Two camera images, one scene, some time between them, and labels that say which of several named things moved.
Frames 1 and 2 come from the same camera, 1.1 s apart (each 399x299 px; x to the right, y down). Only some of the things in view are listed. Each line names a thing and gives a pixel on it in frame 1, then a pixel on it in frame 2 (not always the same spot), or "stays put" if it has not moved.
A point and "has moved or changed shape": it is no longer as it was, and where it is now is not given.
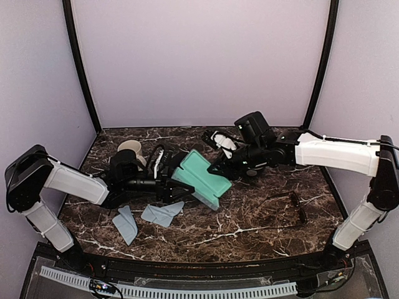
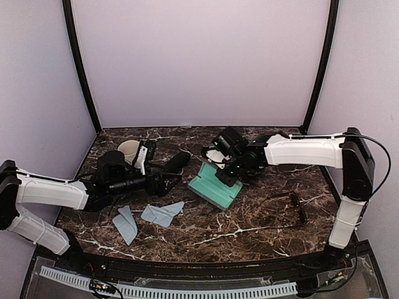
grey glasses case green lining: x=207 y=186 has moved or changed shape
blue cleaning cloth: x=163 y=215 stays put
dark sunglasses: x=296 y=202 stays put
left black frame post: x=73 y=42 stays put
